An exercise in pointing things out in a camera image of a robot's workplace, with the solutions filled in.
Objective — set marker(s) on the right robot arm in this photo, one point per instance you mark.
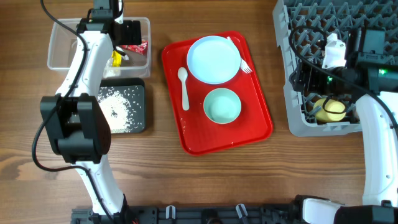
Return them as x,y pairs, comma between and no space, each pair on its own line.
373,87

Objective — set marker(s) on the yellow snack wrapper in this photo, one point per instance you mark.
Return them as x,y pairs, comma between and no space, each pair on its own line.
117,59

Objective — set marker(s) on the mint green bowl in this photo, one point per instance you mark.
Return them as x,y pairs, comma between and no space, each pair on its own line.
222,106

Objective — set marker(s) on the red foil snack wrapper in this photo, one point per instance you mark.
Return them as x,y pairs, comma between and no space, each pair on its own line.
139,49

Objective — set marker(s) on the yellow cup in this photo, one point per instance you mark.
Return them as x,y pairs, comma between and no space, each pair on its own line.
333,111

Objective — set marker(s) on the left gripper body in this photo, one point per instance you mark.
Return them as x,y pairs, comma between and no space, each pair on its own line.
130,36

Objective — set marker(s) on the white plastic fork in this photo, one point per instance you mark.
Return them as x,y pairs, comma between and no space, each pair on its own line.
244,66

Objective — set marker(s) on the red serving tray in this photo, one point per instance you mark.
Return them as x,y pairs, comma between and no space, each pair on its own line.
198,134

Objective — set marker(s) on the grey dishwasher rack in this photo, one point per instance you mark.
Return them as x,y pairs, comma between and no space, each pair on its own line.
330,16

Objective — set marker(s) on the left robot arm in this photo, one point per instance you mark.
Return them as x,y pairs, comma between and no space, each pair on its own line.
75,124

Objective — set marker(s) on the white plastic spoon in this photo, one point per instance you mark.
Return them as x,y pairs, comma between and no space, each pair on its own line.
183,75

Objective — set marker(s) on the black tray with rice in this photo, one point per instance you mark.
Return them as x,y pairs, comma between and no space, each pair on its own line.
123,102

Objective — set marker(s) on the clear plastic waste bin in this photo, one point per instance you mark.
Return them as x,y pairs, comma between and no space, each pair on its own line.
62,48

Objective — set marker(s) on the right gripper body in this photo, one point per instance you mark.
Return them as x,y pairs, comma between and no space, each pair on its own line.
319,81

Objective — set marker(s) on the light blue plate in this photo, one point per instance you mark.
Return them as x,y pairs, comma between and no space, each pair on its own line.
213,60

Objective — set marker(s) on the white napkin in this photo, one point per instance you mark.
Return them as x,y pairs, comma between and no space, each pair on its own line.
110,71

